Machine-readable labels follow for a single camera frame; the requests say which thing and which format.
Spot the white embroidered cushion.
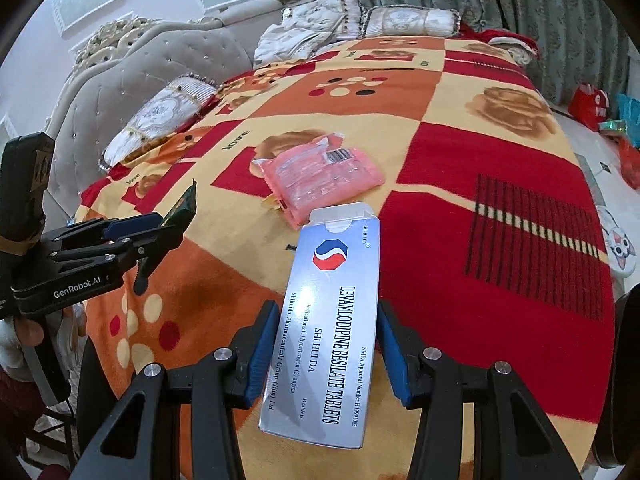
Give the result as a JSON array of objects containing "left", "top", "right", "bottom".
[
  {"left": 281, "top": 0, "right": 364, "bottom": 41},
  {"left": 98, "top": 73, "right": 220, "bottom": 175},
  {"left": 362, "top": 4, "right": 461, "bottom": 39}
]

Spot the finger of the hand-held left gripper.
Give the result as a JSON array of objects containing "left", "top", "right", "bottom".
[
  {"left": 50, "top": 224, "right": 184, "bottom": 295},
  {"left": 42, "top": 212, "right": 166, "bottom": 252}
]

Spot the black round trash bin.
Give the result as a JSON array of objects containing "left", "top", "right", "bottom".
[{"left": 593, "top": 294, "right": 640, "bottom": 463}]

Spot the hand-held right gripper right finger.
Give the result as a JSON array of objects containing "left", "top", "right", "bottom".
[{"left": 376, "top": 300, "right": 583, "bottom": 480}]

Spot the teal shopping bag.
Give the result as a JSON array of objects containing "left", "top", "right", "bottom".
[{"left": 615, "top": 93, "right": 640, "bottom": 121}]

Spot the pink plastic packet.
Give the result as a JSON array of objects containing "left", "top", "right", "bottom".
[{"left": 251, "top": 132, "right": 386, "bottom": 231}]

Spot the red shopping bag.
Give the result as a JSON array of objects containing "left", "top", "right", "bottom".
[{"left": 567, "top": 83, "right": 609, "bottom": 131}]

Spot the silver medicine box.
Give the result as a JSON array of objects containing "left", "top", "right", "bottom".
[{"left": 258, "top": 201, "right": 381, "bottom": 450}]

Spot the cat print wooden stool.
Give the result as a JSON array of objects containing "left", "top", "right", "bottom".
[{"left": 597, "top": 204, "right": 637, "bottom": 277}]

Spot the red orange printed blanket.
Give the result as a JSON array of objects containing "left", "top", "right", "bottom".
[{"left": 80, "top": 35, "right": 619, "bottom": 480}]

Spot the red plastic bag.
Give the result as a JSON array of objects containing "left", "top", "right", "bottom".
[{"left": 618, "top": 137, "right": 640, "bottom": 186}]

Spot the grey tufted headboard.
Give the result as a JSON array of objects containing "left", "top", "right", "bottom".
[{"left": 42, "top": 0, "right": 287, "bottom": 222}]

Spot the dark green wrapper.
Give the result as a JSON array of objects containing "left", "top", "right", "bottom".
[{"left": 162, "top": 180, "right": 197, "bottom": 234}]

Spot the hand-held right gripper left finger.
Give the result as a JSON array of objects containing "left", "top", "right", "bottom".
[{"left": 75, "top": 300, "right": 281, "bottom": 480}]

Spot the red cloth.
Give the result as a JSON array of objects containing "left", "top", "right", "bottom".
[{"left": 461, "top": 22, "right": 539, "bottom": 67}]

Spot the white folded cloth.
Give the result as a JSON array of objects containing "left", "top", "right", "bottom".
[{"left": 253, "top": 23, "right": 334, "bottom": 67}]

